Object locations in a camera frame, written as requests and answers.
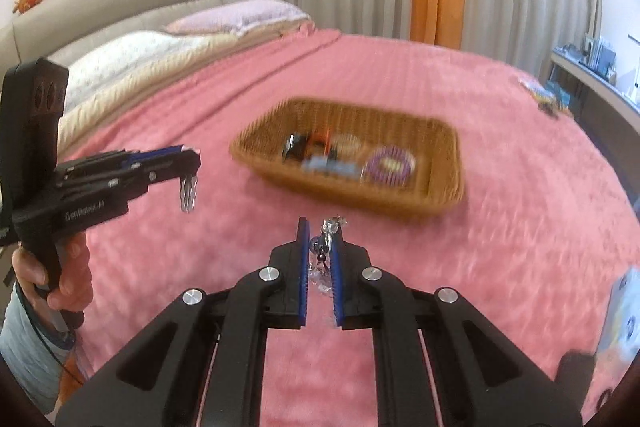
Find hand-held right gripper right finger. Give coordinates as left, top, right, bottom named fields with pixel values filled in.
left=327, top=224, right=583, bottom=427

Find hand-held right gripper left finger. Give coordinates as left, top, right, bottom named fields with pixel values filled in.
left=55, top=217, right=311, bottom=427

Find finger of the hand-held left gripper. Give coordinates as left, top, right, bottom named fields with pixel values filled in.
left=54, top=146, right=193, bottom=180
left=62, top=151, right=202, bottom=208

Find clear bead bracelet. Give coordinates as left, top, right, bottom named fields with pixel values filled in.
left=177, top=174, right=198, bottom=214

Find brown wicker basket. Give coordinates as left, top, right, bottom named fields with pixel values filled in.
left=229, top=97, right=466, bottom=223

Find light blue hair accessory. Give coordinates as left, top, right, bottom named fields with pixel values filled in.
left=300, top=157, right=363, bottom=180

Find purple spiral hair tie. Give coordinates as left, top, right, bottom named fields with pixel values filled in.
left=362, top=146, right=417, bottom=188

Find black wrist watch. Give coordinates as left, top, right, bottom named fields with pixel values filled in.
left=282, top=133, right=311, bottom=165

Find orange and black accessory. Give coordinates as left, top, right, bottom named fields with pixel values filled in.
left=307, top=129, right=333, bottom=158

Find cream spiral hair tie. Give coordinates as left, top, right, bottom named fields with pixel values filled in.
left=330, top=133, right=362, bottom=158

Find person's left forearm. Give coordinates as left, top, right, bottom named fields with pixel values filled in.
left=0, top=279, right=78, bottom=413

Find person's left hand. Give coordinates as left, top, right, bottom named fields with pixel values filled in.
left=11, top=229, right=94, bottom=312

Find white floral pillow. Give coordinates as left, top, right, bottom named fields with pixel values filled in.
left=60, top=31, right=211, bottom=112

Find pillows on bed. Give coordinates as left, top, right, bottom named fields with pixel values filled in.
left=56, top=19, right=321, bottom=152

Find purple pillow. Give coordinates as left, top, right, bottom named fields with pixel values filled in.
left=165, top=0, right=312, bottom=38

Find booklets on bed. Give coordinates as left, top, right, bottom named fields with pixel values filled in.
left=517, top=77, right=576, bottom=118

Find tissue box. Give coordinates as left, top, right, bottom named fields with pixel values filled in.
left=595, top=264, right=640, bottom=408

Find white desk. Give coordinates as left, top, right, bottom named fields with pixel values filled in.
left=547, top=47, right=640, bottom=148

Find books on desk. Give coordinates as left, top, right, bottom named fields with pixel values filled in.
left=580, top=34, right=618, bottom=78

